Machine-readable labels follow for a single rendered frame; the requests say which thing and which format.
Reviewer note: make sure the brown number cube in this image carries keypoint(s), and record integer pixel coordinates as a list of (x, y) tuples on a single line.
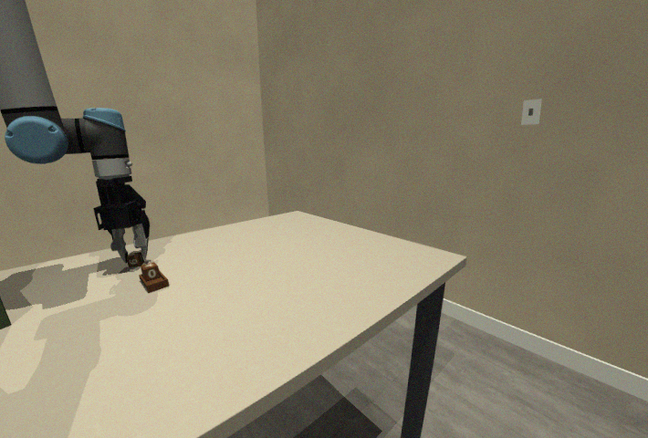
[(134, 259), (150, 271)]

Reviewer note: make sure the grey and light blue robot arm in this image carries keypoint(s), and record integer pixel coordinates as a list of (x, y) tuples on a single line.
[(35, 132)]

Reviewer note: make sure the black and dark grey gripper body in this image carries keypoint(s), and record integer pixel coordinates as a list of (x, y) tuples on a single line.
[(119, 211)]

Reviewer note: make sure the brown wooden tray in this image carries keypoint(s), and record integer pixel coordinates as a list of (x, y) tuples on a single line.
[(153, 285)]

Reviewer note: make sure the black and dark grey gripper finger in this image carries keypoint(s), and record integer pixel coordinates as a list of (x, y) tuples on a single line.
[(118, 243), (141, 234)]

